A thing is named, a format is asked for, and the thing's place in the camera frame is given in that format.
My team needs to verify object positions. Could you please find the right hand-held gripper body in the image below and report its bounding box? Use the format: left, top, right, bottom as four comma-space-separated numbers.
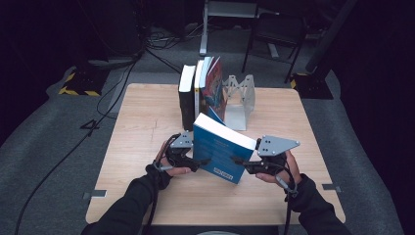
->
255, 135, 300, 175

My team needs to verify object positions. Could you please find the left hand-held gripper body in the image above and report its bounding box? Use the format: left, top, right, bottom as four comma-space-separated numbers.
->
166, 130, 197, 172

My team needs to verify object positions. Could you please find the plain blue book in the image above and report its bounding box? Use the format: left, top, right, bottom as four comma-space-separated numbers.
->
192, 113, 257, 185

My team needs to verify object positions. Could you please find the white expanding book rack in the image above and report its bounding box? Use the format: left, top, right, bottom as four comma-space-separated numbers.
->
222, 73, 256, 131

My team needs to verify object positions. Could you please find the black hardcover book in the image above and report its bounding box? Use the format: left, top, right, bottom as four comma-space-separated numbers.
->
178, 64, 197, 131

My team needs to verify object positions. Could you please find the red and blue illustrated book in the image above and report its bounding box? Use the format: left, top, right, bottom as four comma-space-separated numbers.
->
199, 56, 228, 126

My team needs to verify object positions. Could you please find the person's left hand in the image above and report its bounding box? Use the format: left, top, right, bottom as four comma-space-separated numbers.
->
160, 143, 192, 177

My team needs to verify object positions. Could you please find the person's right hand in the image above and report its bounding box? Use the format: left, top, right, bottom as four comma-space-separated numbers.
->
255, 151, 302, 189

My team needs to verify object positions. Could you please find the black yellow striped stand base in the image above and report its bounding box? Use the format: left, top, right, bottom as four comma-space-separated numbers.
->
290, 71, 335, 101
58, 67, 111, 97

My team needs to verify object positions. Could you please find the black folding chair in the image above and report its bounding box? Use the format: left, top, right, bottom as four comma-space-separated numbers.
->
241, 12, 307, 84

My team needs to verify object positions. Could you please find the black equipment cabinet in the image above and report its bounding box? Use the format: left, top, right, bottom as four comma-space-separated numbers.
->
76, 0, 146, 68

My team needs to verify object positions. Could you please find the left hand-held gripper cable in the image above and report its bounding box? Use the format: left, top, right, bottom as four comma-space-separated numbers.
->
141, 132, 182, 235

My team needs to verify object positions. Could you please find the hand-held gripper cable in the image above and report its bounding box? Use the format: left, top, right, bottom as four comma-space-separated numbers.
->
141, 132, 182, 235
275, 163, 300, 235

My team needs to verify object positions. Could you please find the right hand-held gripper cable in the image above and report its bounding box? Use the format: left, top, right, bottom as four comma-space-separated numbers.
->
275, 163, 300, 235

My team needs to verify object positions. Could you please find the grey table bracket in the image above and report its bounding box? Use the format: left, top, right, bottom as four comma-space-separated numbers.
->
82, 189, 108, 201
322, 183, 343, 194

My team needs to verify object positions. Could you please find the black triangular bracket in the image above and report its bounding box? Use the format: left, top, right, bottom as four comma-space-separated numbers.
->
80, 118, 101, 137

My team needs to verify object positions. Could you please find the bundle of floor cables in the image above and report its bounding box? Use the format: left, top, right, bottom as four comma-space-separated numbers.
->
143, 23, 209, 76

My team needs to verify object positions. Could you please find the long black floor cable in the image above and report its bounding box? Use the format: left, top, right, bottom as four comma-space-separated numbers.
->
13, 48, 145, 235

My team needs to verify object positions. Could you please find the grey desk frame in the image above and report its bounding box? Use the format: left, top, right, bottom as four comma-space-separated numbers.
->
199, 0, 282, 60

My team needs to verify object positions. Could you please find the dark slanted post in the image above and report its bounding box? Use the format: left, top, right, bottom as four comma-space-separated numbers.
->
304, 0, 358, 74

